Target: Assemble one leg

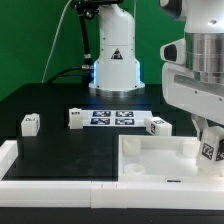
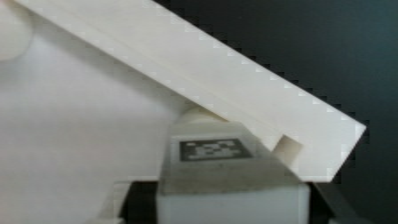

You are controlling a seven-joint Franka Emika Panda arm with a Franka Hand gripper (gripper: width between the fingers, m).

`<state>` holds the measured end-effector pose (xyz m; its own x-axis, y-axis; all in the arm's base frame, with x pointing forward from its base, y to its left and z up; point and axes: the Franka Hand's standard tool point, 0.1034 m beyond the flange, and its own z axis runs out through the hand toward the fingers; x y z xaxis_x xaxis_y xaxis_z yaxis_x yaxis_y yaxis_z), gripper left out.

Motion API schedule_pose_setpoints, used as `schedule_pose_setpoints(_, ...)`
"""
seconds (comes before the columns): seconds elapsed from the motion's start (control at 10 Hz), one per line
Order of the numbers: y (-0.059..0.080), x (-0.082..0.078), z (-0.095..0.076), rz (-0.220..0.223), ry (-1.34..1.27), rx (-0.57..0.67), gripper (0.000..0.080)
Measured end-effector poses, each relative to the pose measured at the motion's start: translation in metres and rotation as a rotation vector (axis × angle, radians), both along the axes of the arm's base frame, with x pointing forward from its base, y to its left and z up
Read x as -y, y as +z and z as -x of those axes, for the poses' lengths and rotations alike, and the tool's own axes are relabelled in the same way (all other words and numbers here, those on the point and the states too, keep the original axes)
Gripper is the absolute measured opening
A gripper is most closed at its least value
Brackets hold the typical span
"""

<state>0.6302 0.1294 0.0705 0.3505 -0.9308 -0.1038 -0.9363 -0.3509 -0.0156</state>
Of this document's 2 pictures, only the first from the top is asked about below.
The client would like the black cable bundle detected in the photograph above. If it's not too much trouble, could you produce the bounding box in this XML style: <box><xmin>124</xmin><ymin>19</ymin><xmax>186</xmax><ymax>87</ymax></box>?
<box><xmin>45</xmin><ymin>66</ymin><xmax>94</xmax><ymax>84</ymax></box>

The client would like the white square tabletop part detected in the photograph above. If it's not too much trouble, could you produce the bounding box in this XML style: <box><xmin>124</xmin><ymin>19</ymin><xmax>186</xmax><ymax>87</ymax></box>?
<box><xmin>118</xmin><ymin>135</ymin><xmax>224</xmax><ymax>183</ymax></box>

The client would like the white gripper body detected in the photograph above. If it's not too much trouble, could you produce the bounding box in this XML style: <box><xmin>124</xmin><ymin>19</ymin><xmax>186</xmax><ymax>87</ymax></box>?
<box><xmin>162</xmin><ymin>63</ymin><xmax>224</xmax><ymax>124</ymax></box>

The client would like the white cable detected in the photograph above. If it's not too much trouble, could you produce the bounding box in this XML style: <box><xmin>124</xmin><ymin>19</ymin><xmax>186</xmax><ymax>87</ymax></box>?
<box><xmin>41</xmin><ymin>0</ymin><xmax>74</xmax><ymax>84</ymax></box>

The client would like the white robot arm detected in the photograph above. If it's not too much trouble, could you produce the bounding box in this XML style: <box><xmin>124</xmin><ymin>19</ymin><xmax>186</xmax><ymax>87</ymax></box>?
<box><xmin>71</xmin><ymin>0</ymin><xmax>224</xmax><ymax>132</ymax></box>

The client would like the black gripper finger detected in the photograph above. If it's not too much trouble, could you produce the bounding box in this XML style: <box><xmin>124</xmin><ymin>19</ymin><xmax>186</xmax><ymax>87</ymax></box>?
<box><xmin>191</xmin><ymin>114</ymin><xmax>208</xmax><ymax>140</ymax></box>

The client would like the white sheet with tags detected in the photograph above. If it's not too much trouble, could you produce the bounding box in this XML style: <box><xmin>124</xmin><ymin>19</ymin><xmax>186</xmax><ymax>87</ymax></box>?
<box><xmin>83</xmin><ymin>110</ymin><xmax>152</xmax><ymax>127</ymax></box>

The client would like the white U-shaped fence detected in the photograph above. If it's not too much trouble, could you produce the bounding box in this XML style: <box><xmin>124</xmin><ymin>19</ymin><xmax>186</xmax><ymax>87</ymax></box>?
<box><xmin>0</xmin><ymin>141</ymin><xmax>224</xmax><ymax>210</ymax></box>

